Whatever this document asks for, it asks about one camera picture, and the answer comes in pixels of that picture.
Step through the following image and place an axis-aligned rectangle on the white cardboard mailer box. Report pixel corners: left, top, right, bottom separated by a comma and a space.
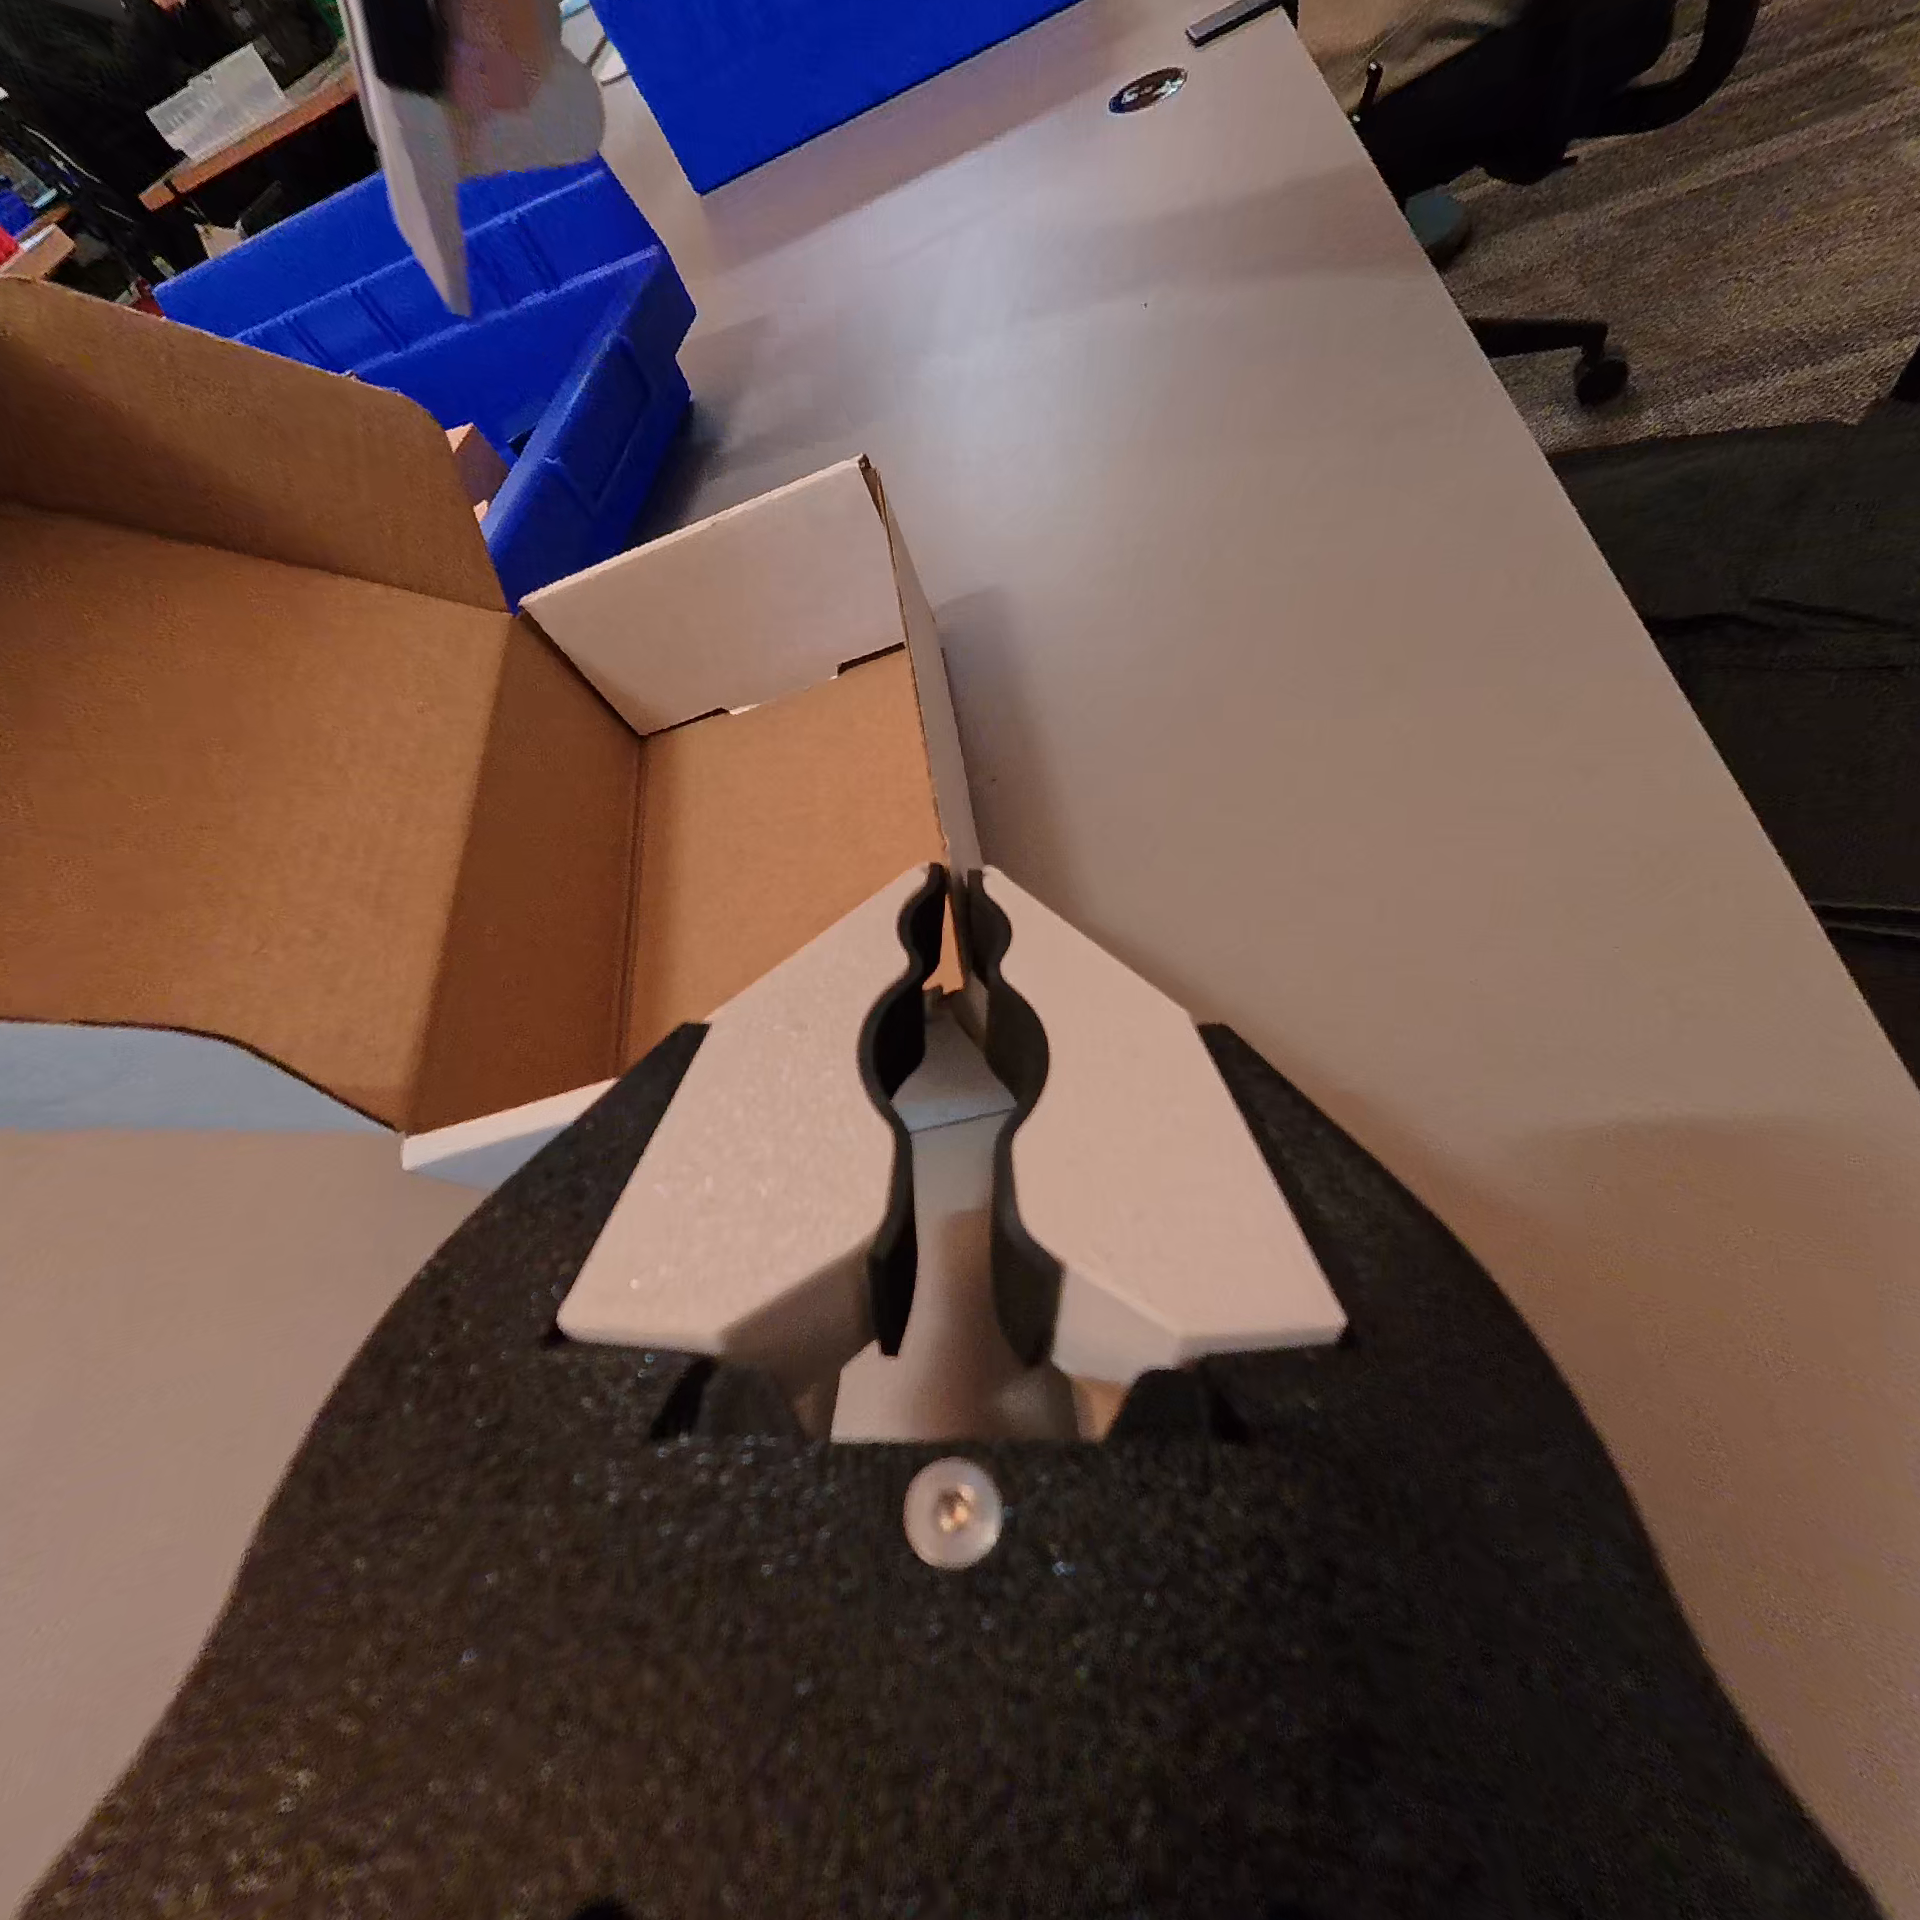
0, 277, 993, 1194

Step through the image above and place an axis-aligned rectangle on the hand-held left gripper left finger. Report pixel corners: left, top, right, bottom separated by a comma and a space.
556, 863, 953, 1363

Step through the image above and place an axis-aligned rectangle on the black office chair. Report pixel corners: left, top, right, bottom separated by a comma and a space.
1350, 0, 1765, 406

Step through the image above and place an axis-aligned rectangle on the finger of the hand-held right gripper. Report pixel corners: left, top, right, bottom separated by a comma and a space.
345, 0, 474, 321
448, 0, 606, 179

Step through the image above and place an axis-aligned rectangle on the blue plastic item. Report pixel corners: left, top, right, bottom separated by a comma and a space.
589, 0, 1086, 197

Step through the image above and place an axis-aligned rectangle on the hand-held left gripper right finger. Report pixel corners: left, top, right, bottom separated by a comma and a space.
960, 867, 1349, 1382

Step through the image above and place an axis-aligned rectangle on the blue plastic bin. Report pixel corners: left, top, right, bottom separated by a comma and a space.
152, 158, 699, 609

